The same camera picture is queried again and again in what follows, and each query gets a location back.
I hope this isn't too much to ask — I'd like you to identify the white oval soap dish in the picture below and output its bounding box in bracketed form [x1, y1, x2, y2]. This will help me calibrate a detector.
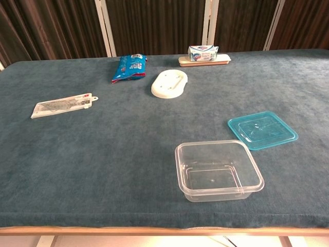
[150, 69, 189, 99]

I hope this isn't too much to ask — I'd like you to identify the brown pleated curtain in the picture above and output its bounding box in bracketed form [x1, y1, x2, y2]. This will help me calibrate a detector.
[0, 0, 108, 68]
[105, 0, 209, 57]
[213, 0, 280, 53]
[269, 0, 329, 51]

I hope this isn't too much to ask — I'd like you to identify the long beige plastic case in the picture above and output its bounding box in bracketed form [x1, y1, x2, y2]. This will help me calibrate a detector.
[178, 54, 232, 68]

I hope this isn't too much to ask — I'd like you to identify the light wooden table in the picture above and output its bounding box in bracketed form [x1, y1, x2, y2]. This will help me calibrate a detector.
[0, 225, 329, 247]

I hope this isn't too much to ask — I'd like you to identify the flat white ruler package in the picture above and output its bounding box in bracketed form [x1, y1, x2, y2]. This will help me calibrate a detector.
[30, 93, 99, 119]

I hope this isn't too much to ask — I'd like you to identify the blue snack packet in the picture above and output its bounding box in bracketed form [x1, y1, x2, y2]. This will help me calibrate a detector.
[111, 53, 149, 84]

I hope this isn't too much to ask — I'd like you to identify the teal container lid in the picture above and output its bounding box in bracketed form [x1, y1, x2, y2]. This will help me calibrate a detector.
[227, 110, 300, 151]

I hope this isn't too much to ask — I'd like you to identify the clear plastic container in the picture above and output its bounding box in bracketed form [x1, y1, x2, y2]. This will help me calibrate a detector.
[174, 139, 265, 203]

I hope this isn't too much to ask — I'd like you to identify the soap bar package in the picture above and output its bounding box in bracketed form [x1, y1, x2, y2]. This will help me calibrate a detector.
[188, 45, 220, 63]

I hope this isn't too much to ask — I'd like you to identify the blue felt table cloth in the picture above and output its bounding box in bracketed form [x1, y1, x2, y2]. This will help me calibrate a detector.
[0, 48, 329, 230]

